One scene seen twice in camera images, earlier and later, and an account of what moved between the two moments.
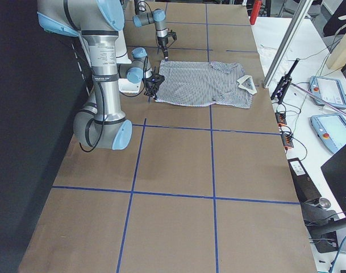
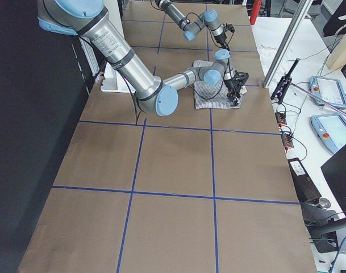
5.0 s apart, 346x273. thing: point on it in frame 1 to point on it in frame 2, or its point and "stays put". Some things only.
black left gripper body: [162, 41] to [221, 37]
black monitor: [340, 174] stays put
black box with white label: [304, 187] stays put
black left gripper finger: [166, 54] to [226, 46]
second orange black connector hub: [287, 141] stays put
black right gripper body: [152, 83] to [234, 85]
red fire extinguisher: [254, 14] stays put
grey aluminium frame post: [304, 9] stays put
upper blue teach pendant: [329, 89] stays put
